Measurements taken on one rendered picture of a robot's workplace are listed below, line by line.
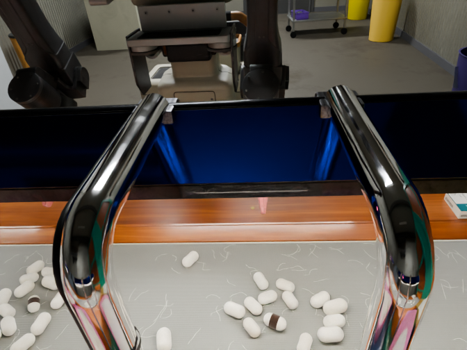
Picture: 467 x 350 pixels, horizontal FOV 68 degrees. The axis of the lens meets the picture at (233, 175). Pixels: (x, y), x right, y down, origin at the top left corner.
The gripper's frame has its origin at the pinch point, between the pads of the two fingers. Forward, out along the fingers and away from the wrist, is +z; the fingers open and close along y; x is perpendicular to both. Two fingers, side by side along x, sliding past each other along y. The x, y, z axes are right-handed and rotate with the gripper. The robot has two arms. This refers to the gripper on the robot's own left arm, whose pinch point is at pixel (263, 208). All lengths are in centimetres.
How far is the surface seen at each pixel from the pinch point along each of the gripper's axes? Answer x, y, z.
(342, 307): -1.1, 11.6, 15.2
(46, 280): 2.8, -37.1, 11.8
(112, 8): 338, -195, -333
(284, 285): 1.9, 3.2, 12.3
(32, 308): -0.1, -37.1, 16.0
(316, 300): -0.3, 7.9, 14.2
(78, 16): 374, -265, -353
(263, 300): 0.3, -0.3, 14.4
